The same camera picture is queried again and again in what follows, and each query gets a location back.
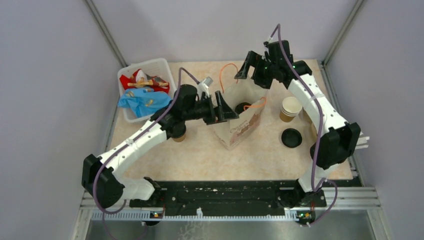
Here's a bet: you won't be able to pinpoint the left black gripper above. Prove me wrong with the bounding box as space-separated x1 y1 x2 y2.
182 89 238 125

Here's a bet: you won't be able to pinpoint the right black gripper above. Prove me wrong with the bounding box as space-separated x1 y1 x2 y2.
235 51 279 90

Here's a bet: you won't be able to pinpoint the paper takeout bag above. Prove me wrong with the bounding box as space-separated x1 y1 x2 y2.
212 63 268 150

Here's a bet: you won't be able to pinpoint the brown paper cup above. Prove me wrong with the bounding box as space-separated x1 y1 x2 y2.
172 133 186 143

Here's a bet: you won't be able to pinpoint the stack of paper cups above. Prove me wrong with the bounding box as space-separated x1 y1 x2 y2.
279 96 303 123

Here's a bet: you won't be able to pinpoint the black lid stack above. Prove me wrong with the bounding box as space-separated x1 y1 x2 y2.
281 128 303 148

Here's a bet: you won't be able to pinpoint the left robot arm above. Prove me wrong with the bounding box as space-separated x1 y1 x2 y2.
81 84 239 212

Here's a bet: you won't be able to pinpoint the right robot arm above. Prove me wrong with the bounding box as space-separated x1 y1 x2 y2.
234 40 361 206

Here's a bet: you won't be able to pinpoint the white plastic basket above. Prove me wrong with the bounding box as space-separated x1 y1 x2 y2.
117 58 181 123

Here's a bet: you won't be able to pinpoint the blue snack bag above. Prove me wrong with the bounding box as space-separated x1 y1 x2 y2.
117 87 172 118

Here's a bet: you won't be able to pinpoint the cardboard cup carrier stack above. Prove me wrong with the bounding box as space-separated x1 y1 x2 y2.
303 111 318 142

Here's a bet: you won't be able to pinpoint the red snack bag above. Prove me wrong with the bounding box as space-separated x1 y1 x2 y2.
119 68 170 94

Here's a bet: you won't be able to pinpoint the white wrapped straws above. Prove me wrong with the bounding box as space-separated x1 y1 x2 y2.
355 132 370 150

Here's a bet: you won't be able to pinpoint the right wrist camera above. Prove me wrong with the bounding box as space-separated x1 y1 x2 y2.
263 41 274 55

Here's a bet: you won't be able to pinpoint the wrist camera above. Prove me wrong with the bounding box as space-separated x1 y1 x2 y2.
263 41 274 55
196 76 213 100

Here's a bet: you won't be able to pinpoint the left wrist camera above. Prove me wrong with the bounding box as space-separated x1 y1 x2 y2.
196 76 213 100

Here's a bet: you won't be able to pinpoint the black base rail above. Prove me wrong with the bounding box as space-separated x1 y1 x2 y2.
129 180 327 223

